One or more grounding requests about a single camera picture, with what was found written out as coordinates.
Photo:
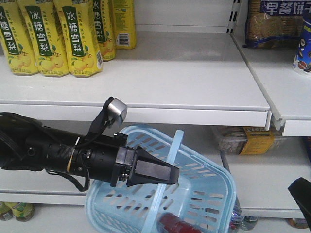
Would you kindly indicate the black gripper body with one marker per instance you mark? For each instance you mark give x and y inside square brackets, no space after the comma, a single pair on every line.
[104,158]

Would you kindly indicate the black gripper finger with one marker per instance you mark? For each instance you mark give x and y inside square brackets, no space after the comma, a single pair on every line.
[143,155]
[146,172]
[300,190]

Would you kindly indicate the red coke bottle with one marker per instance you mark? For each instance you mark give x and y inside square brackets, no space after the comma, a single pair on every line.
[170,223]

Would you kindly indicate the light blue plastic basket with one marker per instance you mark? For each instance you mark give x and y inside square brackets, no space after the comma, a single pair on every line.
[203,197]

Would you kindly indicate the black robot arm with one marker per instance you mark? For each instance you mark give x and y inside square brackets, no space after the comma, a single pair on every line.
[26,144]

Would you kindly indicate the yellow labelled biscuit pack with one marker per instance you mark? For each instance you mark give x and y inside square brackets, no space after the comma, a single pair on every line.
[241,140]

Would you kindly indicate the white store shelving unit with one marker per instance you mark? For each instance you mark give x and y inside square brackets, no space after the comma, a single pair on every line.
[190,67]

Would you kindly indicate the yellow pear drink carton front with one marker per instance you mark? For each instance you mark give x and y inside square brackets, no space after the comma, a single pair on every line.
[82,48]

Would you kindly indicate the yellow pear drink carton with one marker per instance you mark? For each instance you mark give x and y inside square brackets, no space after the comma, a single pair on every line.
[46,36]
[82,48]

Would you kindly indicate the blue cookie cup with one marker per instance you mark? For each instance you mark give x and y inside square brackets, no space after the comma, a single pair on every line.
[302,58]

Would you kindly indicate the yellow pear drink carton left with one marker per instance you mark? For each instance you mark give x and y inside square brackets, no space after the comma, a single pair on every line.
[46,36]

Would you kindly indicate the breakfast biscuit package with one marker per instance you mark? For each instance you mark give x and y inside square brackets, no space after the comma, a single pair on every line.
[274,23]

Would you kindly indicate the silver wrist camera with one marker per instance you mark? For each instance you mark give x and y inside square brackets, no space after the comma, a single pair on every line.
[116,111]

